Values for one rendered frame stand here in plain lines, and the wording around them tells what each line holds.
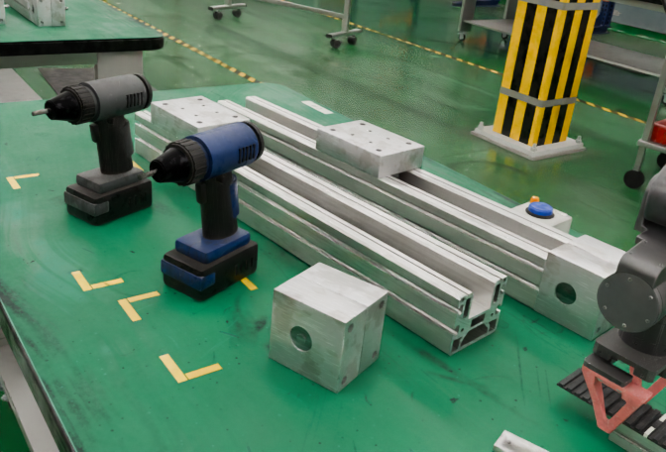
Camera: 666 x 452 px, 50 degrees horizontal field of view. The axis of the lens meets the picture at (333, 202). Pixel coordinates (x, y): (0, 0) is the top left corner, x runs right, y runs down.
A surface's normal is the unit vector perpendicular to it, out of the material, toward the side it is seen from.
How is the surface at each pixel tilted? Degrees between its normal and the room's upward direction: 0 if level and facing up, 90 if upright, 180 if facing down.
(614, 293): 90
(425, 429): 0
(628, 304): 90
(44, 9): 90
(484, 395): 0
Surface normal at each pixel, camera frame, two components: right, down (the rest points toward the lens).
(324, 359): -0.57, 0.28
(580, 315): -0.73, 0.21
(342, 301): 0.10, -0.91
